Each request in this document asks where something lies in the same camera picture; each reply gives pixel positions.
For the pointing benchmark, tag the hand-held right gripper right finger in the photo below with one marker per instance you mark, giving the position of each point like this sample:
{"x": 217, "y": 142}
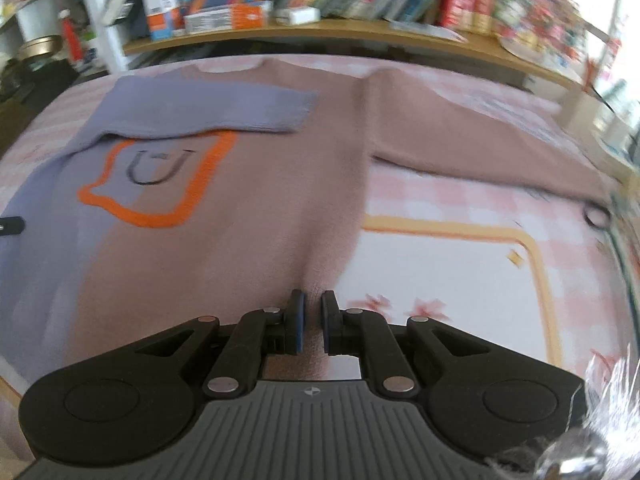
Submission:
{"x": 325, "y": 330}

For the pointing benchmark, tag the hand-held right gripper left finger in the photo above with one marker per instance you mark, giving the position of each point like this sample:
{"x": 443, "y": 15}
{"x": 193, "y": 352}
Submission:
{"x": 298, "y": 325}

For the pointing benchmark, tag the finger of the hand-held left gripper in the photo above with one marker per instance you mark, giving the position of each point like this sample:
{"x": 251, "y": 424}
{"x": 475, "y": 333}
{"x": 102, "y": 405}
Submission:
{"x": 11, "y": 225}

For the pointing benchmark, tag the pink and lavender sweater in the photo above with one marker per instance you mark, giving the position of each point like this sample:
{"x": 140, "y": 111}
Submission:
{"x": 280, "y": 160}

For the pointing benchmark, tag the pink checkered printed mat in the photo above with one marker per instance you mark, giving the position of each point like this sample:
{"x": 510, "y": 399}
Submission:
{"x": 450, "y": 270}

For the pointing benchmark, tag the gold-rimmed round tin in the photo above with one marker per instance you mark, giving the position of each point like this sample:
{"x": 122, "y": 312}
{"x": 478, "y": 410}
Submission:
{"x": 40, "y": 47}

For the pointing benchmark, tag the red bottle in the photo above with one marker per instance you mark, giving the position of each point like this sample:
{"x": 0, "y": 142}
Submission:
{"x": 74, "y": 40}

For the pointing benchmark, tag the tall white and orange box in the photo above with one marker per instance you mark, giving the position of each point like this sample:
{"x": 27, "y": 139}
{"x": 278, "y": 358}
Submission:
{"x": 161, "y": 5}

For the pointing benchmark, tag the shiny metal knob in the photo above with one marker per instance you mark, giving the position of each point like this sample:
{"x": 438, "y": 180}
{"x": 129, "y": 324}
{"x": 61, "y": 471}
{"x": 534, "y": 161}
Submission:
{"x": 575, "y": 455}

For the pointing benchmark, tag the wooden bookshelf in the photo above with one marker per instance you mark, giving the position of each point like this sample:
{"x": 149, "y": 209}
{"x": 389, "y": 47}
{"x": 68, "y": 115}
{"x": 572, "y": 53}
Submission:
{"x": 350, "y": 35}

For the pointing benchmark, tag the clear plastic wrap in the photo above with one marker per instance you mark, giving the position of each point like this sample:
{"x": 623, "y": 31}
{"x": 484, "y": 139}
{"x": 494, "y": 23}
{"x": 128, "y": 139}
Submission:
{"x": 615, "y": 390}

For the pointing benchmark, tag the flat orange and white box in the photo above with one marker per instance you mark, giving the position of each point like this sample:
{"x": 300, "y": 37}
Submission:
{"x": 227, "y": 17}

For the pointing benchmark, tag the white charger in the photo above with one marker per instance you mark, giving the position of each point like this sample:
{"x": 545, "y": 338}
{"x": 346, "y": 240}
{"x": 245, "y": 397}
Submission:
{"x": 299, "y": 16}

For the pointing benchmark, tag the beige pen holder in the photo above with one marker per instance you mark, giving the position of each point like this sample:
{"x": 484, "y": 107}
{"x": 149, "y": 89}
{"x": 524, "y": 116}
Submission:
{"x": 580, "y": 115}

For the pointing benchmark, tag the white shelf frame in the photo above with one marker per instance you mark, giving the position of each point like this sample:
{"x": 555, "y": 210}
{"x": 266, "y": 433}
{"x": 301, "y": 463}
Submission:
{"x": 105, "y": 20}

